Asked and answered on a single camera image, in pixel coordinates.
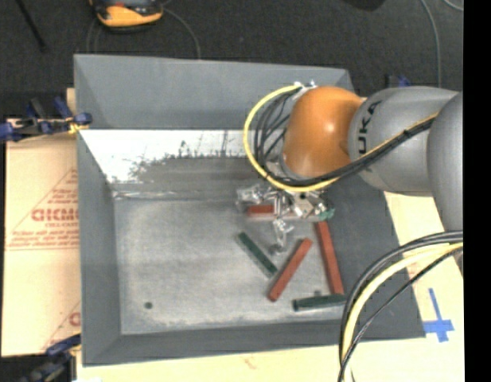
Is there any dark green flat block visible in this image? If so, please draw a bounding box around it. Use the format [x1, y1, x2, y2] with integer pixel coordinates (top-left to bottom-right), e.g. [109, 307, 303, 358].
[236, 232, 279, 279]
[291, 293, 348, 313]

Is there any brown cardboard board red print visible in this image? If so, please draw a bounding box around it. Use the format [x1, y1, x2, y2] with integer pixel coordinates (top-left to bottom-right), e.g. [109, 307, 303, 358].
[0, 132, 84, 358]

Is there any grey metal bin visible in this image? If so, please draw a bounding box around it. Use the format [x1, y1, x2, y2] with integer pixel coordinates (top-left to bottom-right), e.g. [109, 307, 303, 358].
[72, 53, 426, 366]

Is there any red-brown flat block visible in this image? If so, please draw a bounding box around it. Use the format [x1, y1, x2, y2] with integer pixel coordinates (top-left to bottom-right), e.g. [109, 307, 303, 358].
[246, 204, 277, 218]
[313, 220, 346, 296]
[266, 237, 314, 303]

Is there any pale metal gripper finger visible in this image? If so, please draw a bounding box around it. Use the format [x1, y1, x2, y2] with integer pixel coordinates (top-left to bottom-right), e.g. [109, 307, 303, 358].
[268, 217, 295, 254]
[235, 185, 284, 214]

